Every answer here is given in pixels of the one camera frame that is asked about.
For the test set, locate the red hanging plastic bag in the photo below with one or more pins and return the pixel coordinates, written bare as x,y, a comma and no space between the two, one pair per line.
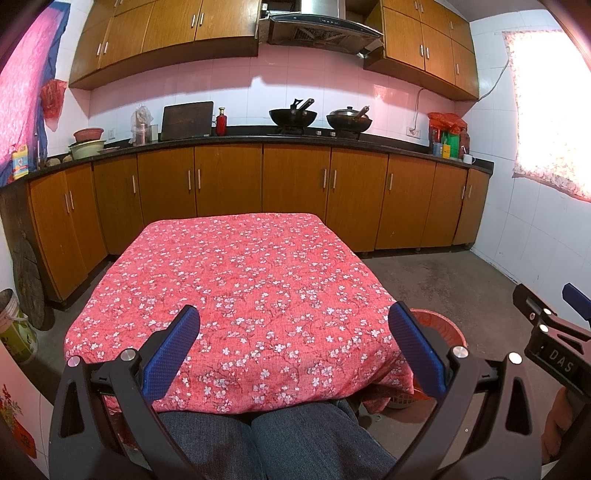
53,99

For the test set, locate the gas stove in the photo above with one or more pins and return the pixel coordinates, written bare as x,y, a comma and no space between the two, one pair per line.
318,134

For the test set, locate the round wooden board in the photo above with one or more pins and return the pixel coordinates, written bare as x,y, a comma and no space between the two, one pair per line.
32,286

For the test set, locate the person's right hand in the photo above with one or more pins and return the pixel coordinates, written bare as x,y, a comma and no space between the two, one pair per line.
558,424

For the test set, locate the person's right leg in jeans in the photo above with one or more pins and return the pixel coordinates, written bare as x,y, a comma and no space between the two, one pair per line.
318,443

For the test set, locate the person's left leg in jeans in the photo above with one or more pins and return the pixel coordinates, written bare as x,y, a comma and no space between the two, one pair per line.
212,447

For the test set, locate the floral poster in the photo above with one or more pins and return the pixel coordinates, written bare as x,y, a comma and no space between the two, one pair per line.
16,420

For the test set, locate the red floral tablecloth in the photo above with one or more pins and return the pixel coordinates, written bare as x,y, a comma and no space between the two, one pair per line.
254,295

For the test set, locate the floral window curtain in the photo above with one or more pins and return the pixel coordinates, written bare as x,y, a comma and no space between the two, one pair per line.
554,110

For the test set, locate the black wok with lid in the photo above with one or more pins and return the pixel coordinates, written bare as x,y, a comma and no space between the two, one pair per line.
349,121

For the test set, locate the black kitchen countertop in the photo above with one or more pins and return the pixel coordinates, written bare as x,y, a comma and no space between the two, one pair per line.
258,138

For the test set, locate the black open wok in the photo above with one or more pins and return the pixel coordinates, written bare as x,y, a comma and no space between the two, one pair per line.
293,117

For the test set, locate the wide wooden wall cabinets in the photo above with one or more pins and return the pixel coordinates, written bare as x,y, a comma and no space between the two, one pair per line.
166,32

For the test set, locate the yellow box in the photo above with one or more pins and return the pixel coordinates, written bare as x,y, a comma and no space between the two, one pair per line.
446,151

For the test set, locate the white mug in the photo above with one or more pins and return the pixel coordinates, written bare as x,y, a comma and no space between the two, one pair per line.
468,159

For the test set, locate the green bottle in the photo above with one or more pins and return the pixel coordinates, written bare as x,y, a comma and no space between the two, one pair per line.
453,145

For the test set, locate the narrow wooden wall cabinets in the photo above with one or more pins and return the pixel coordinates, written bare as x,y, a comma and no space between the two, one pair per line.
429,46

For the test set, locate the red plastic basket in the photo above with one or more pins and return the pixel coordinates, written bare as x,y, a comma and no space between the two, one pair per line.
438,327

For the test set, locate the red bottle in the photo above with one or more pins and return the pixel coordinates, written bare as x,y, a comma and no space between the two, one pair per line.
221,124

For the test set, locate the clear bag with jar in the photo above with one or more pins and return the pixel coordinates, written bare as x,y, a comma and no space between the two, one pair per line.
141,129

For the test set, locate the blue cup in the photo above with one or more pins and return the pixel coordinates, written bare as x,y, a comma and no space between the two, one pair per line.
437,149

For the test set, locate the person's leg in jeans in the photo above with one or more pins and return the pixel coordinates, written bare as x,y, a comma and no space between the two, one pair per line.
212,447
318,443

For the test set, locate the pink curtain with blue edge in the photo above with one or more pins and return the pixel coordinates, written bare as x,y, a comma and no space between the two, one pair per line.
25,83

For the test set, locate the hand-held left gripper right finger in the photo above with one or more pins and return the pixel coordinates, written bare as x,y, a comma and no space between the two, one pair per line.
418,350

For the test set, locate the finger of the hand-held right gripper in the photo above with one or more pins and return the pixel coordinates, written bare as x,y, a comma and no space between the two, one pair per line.
535,311
579,302

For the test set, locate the small metal dish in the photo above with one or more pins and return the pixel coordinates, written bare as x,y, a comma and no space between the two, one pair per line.
109,150

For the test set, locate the red bag on bottles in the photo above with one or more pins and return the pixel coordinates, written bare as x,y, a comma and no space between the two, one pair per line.
447,122

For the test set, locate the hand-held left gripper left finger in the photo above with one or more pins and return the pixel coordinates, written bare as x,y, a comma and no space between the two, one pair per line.
171,350

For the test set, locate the printed plastic bucket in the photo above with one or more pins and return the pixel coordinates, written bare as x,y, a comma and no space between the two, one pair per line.
16,337

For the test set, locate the dark rectangular board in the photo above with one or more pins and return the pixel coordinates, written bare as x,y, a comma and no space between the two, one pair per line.
187,122

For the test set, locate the red basin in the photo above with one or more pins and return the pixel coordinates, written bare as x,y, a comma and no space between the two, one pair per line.
88,135

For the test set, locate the dark brown bottle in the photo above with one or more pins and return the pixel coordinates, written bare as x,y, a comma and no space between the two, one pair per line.
464,141

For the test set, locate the steel range hood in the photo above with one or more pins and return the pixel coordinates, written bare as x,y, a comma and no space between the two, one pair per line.
318,27

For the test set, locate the yellow packet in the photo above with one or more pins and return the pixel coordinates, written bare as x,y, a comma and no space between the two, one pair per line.
21,164

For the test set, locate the white wall socket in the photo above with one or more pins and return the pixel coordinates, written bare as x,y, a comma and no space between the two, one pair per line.
413,132

